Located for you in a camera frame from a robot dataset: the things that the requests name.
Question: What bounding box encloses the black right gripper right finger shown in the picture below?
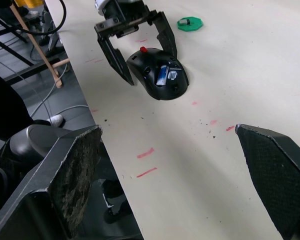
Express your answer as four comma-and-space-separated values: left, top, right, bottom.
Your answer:
235, 123, 300, 240

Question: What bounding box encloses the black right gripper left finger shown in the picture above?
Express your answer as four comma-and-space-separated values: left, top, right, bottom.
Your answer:
0, 124, 103, 240

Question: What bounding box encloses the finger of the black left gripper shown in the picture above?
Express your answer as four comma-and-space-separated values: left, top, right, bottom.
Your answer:
97, 30, 135, 87
147, 10, 179, 58

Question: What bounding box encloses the blue and white battery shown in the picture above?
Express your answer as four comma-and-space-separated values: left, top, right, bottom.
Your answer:
156, 65, 170, 87

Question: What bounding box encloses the black mouse base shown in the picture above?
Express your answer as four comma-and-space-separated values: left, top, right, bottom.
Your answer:
126, 46, 190, 101

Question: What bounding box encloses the green octagonal tray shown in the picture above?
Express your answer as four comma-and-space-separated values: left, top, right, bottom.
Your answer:
176, 15, 205, 32

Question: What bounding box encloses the dark grey rounded robot body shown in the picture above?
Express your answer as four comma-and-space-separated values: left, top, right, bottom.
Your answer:
4, 124, 74, 164

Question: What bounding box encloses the white shoe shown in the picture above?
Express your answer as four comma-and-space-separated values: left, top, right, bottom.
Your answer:
46, 114, 66, 127

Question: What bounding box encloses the light wooden stand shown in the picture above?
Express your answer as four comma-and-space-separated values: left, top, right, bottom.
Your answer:
9, 3, 71, 88

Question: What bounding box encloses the yellow crate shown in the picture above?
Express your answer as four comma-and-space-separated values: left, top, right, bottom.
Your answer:
13, 0, 45, 9

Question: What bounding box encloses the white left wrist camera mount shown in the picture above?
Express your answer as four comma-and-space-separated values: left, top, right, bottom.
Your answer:
93, 0, 111, 13

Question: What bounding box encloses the black cable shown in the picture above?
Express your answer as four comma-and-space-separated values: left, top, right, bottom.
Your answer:
13, 0, 67, 36

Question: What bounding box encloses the grey floor cable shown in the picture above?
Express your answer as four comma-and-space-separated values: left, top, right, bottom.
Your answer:
0, 54, 91, 119

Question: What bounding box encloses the black metal frame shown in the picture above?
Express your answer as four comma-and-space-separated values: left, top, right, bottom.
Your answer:
0, 22, 61, 83

